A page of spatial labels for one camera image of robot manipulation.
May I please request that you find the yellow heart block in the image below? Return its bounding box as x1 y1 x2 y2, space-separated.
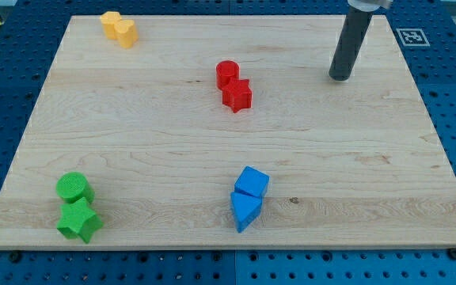
114 20 139 48

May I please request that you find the wooden board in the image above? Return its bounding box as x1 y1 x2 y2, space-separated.
0 15 456 251

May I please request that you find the green cylinder block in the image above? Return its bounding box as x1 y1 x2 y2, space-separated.
55 172 95 203

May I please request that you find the blue triangle block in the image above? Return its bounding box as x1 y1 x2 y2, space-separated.
230 192 263 233

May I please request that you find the blue cube block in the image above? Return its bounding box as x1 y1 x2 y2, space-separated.
234 166 270 198

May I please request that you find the yellow hexagon block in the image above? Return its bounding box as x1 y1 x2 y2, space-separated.
100 11 122 40

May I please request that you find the red star block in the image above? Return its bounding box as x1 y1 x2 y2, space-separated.
222 78 253 113

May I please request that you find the green star block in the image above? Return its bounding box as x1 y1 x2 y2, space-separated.
56 197 104 244

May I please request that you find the white fiducial marker tag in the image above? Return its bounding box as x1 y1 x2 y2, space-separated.
397 28 430 47

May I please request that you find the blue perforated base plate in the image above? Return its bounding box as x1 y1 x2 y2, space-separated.
0 0 456 284

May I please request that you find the red cylinder block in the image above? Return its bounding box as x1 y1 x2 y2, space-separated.
215 60 240 89

